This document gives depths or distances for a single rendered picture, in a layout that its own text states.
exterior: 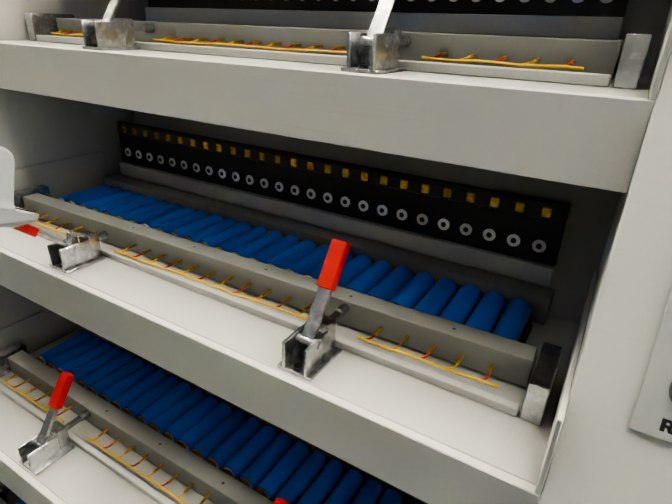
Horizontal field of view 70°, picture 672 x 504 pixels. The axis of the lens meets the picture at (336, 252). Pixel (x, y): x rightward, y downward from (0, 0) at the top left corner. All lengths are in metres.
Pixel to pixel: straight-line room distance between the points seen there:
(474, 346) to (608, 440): 0.10
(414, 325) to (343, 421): 0.08
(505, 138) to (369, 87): 0.09
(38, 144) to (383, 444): 0.54
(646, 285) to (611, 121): 0.08
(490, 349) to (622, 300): 0.11
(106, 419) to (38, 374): 0.13
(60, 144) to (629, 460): 0.65
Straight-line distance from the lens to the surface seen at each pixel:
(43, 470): 0.59
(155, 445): 0.54
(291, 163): 0.51
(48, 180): 0.70
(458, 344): 0.35
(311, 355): 0.33
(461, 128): 0.29
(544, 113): 0.28
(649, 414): 0.27
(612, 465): 0.28
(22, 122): 0.68
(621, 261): 0.27
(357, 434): 0.32
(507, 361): 0.34
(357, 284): 0.40
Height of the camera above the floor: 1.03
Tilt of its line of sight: 7 degrees down
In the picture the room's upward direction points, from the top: 13 degrees clockwise
